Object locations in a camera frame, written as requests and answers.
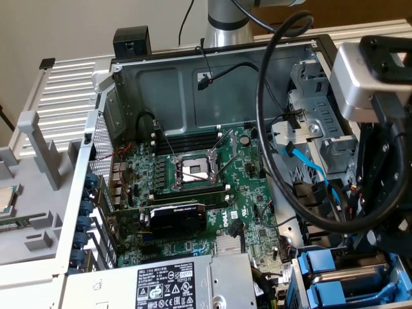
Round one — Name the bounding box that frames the CPU socket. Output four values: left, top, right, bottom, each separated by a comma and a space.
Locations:
170, 149, 226, 191

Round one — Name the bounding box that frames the blue plastic disk carrier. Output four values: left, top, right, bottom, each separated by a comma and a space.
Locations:
305, 279, 409, 305

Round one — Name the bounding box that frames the metal locking lever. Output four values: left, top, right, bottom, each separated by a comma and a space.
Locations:
160, 127, 178, 160
214, 153, 241, 181

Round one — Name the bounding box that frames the silver CPU chip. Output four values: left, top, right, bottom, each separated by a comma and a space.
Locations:
0, 185, 17, 215

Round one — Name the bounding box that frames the black graphics card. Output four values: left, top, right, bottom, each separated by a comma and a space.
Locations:
108, 201, 209, 241

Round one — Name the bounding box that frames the metal socket cover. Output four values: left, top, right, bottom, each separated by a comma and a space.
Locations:
206, 128, 234, 182

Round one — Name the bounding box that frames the braided black yellow wire bundle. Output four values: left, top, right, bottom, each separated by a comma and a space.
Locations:
250, 265, 281, 309

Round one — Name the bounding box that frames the white wire label tag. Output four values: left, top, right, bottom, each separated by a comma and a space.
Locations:
280, 261, 293, 286

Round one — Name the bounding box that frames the green Dell motherboard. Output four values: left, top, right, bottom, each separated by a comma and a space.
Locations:
108, 124, 292, 292

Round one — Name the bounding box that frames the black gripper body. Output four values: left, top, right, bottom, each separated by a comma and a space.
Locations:
359, 34, 412, 136

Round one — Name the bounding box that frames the black wire beside motherboard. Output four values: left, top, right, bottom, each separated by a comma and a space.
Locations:
257, 127, 295, 189

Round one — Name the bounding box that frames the silver chipset heat sink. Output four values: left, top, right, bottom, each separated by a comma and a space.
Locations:
214, 234, 242, 257

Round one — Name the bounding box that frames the black RAM slot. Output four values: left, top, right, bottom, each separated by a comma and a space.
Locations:
148, 183, 231, 202
150, 133, 225, 156
150, 125, 223, 145
151, 192, 232, 210

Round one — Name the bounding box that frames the thick black camera cable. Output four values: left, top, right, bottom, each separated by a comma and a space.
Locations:
231, 0, 408, 234

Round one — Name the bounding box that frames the green RAM stick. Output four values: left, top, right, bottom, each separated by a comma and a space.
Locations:
0, 216, 46, 233

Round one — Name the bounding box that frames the open grey PC case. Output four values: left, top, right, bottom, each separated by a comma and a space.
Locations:
53, 33, 412, 309

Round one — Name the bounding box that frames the red yellow black power wire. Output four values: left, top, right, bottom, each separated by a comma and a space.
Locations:
348, 183, 366, 213

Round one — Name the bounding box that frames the hard drive with blue caddy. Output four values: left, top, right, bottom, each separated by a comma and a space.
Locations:
289, 244, 412, 309

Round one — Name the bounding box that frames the thin black wire orange plug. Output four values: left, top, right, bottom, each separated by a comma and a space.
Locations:
257, 199, 275, 228

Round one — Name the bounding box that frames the long black wire with plug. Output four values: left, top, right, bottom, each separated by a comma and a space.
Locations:
196, 61, 287, 117

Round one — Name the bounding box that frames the short black loop wire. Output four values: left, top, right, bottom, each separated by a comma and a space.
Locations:
135, 111, 161, 138

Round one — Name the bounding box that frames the grey metal drive cage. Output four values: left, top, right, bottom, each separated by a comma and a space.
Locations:
270, 59, 360, 174

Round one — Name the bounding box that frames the thin black red wire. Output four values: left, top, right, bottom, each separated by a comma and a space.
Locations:
194, 44, 215, 84

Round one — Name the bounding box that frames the black wire with wide plug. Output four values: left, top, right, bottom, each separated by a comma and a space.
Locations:
228, 219, 245, 257

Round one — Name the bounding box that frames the blue SATA wire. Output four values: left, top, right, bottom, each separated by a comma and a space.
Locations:
280, 143, 342, 210

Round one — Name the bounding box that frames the grey plastic parts rack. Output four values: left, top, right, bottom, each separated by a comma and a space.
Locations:
0, 110, 85, 268

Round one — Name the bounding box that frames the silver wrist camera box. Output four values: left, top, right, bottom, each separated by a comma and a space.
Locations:
330, 41, 407, 124

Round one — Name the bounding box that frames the grey power supply unit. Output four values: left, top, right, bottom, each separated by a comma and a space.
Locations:
62, 252, 258, 309

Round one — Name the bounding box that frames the thin black background cable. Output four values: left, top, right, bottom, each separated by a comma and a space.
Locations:
178, 0, 195, 46

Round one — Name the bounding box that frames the small black box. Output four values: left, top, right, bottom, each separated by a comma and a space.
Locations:
112, 26, 152, 61

